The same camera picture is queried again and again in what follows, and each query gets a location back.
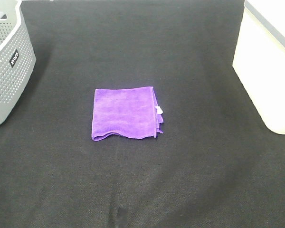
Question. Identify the purple towel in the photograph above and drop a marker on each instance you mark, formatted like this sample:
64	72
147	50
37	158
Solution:
133	113

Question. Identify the black table cloth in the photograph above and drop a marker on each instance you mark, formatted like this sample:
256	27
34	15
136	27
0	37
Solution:
215	165

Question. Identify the cream storage box grey rim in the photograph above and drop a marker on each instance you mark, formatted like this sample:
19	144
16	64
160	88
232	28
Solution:
259	59

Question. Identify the grey perforated plastic basket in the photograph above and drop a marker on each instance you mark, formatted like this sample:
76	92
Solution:
17	57

